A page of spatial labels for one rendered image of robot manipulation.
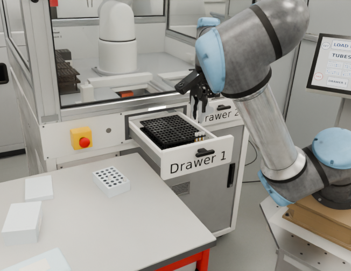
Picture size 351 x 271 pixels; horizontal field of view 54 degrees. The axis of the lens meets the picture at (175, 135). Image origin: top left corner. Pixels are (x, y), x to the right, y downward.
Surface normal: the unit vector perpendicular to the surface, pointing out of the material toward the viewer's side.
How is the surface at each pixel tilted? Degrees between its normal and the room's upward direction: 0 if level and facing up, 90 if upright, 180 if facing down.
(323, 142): 34
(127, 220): 0
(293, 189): 104
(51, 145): 90
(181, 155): 90
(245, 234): 0
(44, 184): 0
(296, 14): 57
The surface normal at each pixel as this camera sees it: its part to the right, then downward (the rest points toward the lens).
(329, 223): -0.66, 0.31
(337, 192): -0.39, 0.69
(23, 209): 0.04, -0.90
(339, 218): -0.40, -0.48
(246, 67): 0.24, 0.57
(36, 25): 0.49, 0.40
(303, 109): -0.88, 0.18
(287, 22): 0.19, 0.13
